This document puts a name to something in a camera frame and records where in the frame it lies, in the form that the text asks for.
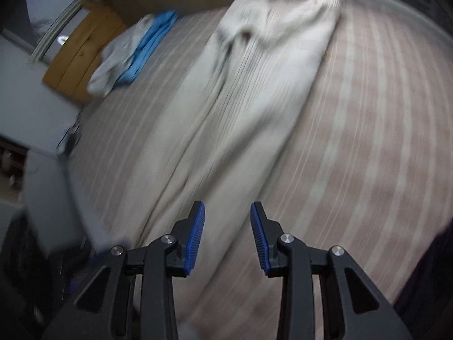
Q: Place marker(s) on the blue folded garment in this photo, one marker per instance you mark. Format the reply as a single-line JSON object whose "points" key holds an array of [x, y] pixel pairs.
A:
{"points": [[152, 39]]}

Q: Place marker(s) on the beige ribbed pants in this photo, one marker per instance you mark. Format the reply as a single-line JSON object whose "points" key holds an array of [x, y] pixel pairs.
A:
{"points": [[247, 95]]}

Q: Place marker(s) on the window with white frame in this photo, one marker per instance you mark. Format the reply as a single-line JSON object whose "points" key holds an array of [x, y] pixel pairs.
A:
{"points": [[53, 10]]}

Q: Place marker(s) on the orange wooden panel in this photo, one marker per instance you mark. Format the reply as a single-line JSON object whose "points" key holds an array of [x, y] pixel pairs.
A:
{"points": [[81, 56]]}

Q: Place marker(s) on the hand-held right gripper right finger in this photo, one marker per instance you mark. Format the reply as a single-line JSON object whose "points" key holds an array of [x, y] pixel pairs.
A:
{"points": [[260, 245]]}

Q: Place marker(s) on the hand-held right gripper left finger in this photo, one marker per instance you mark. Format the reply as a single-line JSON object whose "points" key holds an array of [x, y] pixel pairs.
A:
{"points": [[194, 241]]}

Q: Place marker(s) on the white folded garment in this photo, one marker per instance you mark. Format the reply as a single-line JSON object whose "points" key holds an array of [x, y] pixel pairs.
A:
{"points": [[113, 63]]}

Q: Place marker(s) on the striped bed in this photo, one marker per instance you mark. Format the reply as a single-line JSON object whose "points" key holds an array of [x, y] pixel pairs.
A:
{"points": [[371, 113]]}

